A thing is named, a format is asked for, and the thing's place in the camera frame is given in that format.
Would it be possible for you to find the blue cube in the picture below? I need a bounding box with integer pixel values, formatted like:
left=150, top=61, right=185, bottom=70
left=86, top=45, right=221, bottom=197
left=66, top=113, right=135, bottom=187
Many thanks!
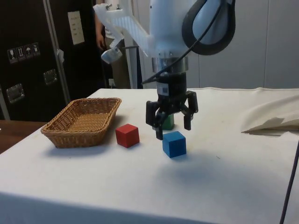
left=162, top=131, right=187, bottom=159

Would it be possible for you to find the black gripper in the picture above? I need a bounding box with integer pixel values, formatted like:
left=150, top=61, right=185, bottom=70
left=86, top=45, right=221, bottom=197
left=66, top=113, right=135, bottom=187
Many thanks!
left=145, top=71, right=199, bottom=140

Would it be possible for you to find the red cube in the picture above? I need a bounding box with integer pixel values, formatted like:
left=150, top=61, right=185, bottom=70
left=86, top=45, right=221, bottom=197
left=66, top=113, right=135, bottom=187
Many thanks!
left=115, top=123, right=141, bottom=149

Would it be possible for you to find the wicker basket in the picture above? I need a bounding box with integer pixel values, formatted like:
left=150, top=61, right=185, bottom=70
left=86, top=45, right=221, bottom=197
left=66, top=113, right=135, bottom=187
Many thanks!
left=40, top=97, right=123, bottom=149

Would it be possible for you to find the pale locker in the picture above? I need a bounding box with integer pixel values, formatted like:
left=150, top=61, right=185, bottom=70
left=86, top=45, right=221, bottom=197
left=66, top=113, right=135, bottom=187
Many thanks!
left=264, top=0, right=299, bottom=90
left=186, top=0, right=266, bottom=90

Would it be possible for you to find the person in background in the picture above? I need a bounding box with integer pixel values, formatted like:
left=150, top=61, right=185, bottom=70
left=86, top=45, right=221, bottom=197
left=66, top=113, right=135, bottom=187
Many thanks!
left=94, top=0, right=132, bottom=90

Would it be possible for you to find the black cabinet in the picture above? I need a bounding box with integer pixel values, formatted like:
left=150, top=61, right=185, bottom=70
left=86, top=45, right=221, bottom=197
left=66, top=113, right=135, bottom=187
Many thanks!
left=0, top=0, right=104, bottom=122

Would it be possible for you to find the green cube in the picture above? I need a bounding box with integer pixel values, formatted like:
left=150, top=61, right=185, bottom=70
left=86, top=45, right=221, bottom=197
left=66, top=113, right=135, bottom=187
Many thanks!
left=163, top=114, right=176, bottom=131

